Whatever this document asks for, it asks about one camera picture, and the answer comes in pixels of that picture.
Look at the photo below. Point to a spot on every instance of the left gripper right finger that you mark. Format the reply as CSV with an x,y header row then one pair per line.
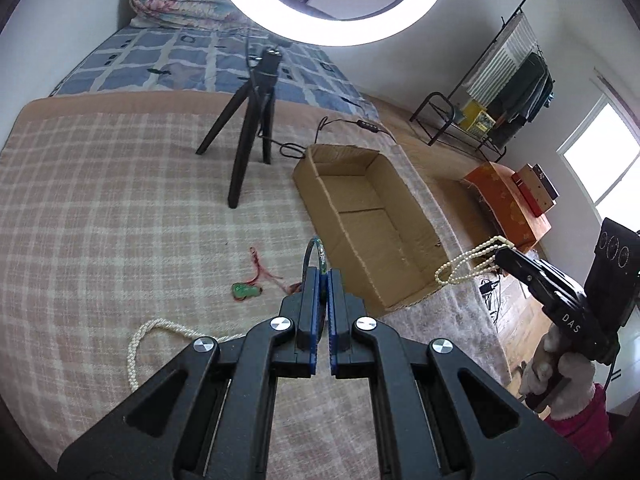
x,y
436,413

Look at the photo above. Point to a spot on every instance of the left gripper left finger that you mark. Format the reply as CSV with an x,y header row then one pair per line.
x,y
207,413

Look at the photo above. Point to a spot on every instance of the gloved right hand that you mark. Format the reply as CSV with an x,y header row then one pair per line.
x,y
552,356

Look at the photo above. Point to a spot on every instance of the orange covered side table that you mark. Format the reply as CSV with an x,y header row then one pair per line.
x,y
493,183

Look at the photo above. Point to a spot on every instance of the cardboard box on table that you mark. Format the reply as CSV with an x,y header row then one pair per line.
x,y
536,188

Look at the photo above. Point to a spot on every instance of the window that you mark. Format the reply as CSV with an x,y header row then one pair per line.
x,y
603,156

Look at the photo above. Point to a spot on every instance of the black clothes rack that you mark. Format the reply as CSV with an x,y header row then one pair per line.
x,y
459,118

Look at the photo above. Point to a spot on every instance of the pink plaid blanket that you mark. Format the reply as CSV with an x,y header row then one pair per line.
x,y
109,220

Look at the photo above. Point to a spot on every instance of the yellow green box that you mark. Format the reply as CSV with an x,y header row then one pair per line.
x,y
475,120

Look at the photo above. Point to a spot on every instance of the brown cardboard box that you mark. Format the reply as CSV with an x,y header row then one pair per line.
x,y
371,225

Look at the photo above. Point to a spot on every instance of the dark hanging clothes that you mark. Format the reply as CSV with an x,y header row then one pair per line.
x,y
524,95

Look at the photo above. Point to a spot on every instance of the striped hanging towel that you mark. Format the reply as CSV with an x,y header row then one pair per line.
x,y
503,58

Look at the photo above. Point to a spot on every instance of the black tripod stand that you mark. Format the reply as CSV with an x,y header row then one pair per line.
x,y
259,95

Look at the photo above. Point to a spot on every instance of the blue patterned bed sheet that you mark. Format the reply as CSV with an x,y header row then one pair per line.
x,y
163,59

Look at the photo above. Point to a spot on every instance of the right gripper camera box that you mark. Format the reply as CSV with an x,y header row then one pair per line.
x,y
612,285

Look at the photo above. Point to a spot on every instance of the white ring light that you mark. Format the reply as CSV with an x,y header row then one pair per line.
x,y
297,20

